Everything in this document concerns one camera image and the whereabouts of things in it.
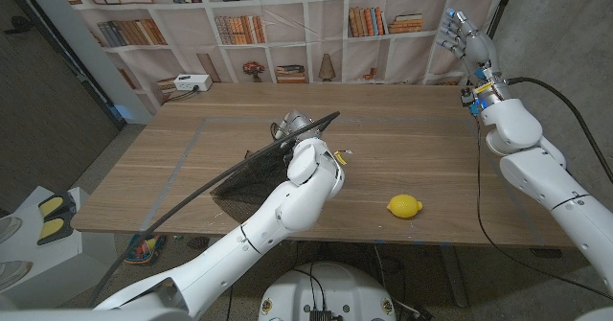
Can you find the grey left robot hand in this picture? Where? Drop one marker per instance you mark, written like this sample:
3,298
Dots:
297,124

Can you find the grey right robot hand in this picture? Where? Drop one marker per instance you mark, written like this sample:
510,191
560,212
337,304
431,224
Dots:
474,48

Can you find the black mesh netting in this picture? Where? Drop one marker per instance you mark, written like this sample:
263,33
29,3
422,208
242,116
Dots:
254,182

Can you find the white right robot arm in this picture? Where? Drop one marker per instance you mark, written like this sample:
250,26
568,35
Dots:
536,163

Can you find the yellow lemon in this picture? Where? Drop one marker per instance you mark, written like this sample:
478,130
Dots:
404,206

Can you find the black backdrop stand pole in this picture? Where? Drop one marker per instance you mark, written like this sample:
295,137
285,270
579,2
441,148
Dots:
500,5

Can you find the printed bookshelf backdrop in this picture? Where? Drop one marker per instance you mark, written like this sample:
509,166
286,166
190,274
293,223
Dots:
325,24

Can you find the white power strip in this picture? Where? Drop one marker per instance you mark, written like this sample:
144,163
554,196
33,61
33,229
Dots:
191,82

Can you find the grey tape outline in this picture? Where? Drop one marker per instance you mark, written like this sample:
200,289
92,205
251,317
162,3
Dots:
172,177

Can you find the white robot torso base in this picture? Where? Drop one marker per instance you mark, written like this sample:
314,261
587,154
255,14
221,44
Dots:
330,287

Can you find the colourful floor item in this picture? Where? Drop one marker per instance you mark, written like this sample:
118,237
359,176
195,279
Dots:
143,249

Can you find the metal table leg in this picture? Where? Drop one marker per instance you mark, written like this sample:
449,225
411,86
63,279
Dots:
452,273

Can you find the dark grey door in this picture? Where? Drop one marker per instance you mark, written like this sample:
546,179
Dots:
48,120

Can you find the yellow black foot pedal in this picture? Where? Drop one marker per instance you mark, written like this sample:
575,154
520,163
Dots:
55,215

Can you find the white floor platform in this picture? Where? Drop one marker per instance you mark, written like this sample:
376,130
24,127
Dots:
48,263

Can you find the white sneaker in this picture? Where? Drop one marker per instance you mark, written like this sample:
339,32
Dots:
14,273
8,227

